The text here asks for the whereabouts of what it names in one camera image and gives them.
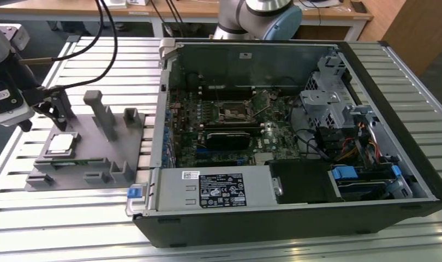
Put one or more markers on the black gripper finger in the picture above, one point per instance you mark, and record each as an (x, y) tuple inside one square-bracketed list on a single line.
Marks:
[(61, 101), (34, 96)]

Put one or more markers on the silver CPU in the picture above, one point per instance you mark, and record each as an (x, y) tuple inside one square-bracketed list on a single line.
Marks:
[(61, 143)]

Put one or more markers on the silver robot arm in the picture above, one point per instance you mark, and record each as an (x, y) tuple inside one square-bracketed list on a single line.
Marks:
[(234, 16)]

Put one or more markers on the CPU socket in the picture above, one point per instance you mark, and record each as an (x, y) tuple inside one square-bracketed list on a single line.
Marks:
[(232, 109)]

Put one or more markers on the grey parts rack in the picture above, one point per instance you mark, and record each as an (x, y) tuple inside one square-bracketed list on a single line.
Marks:
[(92, 142)]

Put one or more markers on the green RAM stick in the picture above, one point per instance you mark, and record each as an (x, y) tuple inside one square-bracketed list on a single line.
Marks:
[(80, 161)]

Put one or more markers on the seated person's legs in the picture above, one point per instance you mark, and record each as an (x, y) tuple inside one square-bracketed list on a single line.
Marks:
[(74, 27)]

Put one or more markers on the wooden desk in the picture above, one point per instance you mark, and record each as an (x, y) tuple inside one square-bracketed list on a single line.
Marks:
[(336, 16), (41, 9)]

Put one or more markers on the blue case latch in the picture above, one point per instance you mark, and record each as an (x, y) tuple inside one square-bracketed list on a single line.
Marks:
[(134, 191)]

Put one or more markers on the small white box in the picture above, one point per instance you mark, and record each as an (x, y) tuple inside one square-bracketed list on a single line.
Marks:
[(136, 2)]

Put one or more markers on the grey power supply unit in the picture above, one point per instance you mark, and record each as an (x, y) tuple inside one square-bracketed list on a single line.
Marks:
[(176, 191)]

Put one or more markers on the black installed RAM stick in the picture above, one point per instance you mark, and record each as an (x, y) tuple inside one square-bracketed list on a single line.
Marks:
[(230, 126)]

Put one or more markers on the black RAM slot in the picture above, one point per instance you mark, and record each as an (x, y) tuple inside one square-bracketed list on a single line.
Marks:
[(238, 96), (238, 90)]

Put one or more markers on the silver chipset heatsink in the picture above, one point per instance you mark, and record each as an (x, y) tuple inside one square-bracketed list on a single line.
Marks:
[(262, 158)]

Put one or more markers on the green motherboard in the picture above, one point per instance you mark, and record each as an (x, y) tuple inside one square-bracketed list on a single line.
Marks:
[(278, 128)]

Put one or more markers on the black PC case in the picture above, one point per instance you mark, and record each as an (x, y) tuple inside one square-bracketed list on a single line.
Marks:
[(241, 226)]

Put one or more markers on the metal drive cage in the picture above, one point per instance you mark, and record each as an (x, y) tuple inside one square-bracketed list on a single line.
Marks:
[(319, 106)]

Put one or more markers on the blue disk carrier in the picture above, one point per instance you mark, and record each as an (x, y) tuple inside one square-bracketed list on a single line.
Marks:
[(344, 173)]

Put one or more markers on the small black box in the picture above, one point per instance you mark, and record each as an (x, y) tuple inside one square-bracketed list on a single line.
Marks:
[(357, 6)]

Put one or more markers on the wooden cabinet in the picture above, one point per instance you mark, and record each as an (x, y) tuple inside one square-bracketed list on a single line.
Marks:
[(416, 27)]

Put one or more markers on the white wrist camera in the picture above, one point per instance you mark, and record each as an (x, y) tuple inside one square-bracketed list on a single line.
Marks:
[(18, 35), (6, 109)]

